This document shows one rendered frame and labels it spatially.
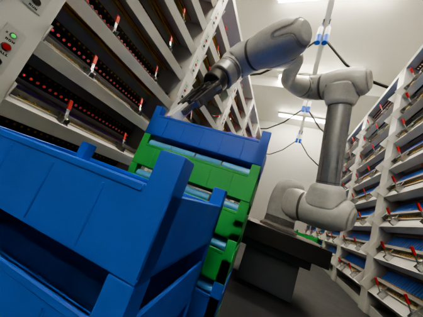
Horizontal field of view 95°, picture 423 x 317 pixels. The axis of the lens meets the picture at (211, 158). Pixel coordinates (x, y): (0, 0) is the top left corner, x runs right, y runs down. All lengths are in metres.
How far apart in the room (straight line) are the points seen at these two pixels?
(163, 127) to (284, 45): 0.39
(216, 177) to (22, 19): 0.64
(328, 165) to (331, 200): 0.16
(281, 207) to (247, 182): 0.69
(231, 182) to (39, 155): 0.32
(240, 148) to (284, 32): 0.34
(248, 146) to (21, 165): 0.36
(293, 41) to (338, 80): 0.52
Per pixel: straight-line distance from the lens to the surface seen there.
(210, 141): 0.45
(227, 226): 0.41
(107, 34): 0.92
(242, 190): 0.41
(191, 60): 1.33
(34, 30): 0.79
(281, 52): 0.64
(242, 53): 0.70
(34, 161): 0.20
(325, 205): 1.01
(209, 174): 0.43
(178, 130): 0.48
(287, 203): 1.07
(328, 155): 1.04
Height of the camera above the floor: 0.30
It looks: 11 degrees up
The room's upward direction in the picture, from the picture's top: 20 degrees clockwise
